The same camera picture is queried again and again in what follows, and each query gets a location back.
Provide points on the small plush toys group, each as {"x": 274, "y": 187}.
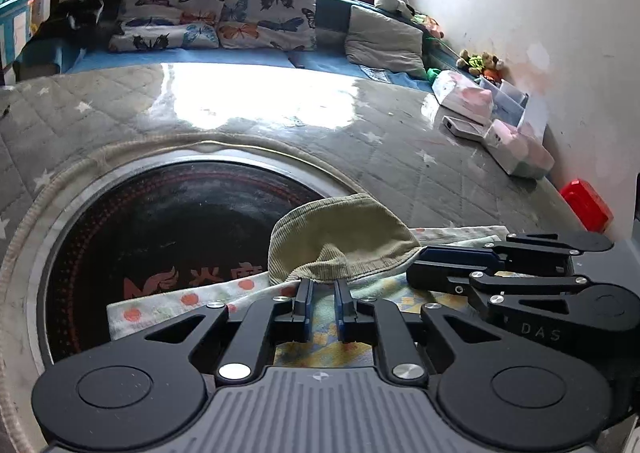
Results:
{"x": 482, "y": 65}

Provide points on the pink clear storage box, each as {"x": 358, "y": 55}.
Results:
{"x": 520, "y": 150}

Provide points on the round black glass heater plate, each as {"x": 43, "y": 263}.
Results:
{"x": 165, "y": 243}

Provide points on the blue bench cushion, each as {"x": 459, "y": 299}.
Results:
{"x": 240, "y": 58}

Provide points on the blue and white box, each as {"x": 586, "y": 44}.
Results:
{"x": 15, "y": 25}

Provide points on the dark cloth pile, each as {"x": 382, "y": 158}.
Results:
{"x": 95, "y": 8}

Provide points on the white cloth with orange dots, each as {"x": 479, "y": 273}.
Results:
{"x": 170, "y": 300}

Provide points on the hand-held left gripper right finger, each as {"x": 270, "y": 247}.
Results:
{"x": 343, "y": 307}

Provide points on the small white box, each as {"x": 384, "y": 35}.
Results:
{"x": 464, "y": 128}

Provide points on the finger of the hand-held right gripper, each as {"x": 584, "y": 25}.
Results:
{"x": 435, "y": 278}
{"x": 462, "y": 255}

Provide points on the red box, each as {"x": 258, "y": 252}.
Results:
{"x": 587, "y": 203}

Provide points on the green plush toy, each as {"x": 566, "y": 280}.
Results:
{"x": 429, "y": 25}

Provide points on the blue denim cloth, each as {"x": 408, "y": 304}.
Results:
{"x": 395, "y": 78}

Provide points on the pink and white tissue pack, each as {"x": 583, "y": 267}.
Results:
{"x": 465, "y": 95}

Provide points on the grey pillow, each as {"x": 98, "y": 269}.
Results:
{"x": 385, "y": 40}

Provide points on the panda plush toy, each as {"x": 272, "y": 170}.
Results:
{"x": 392, "y": 0}

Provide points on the clear plastic organizer box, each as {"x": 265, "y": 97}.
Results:
{"x": 505, "y": 90}

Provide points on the yellow and blue patterned cloth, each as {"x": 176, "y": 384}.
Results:
{"x": 390, "y": 285}

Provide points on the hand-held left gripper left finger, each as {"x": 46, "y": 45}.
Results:
{"x": 303, "y": 305}

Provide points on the butterfly print pillow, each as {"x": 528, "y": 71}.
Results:
{"x": 270, "y": 13}
{"x": 170, "y": 15}

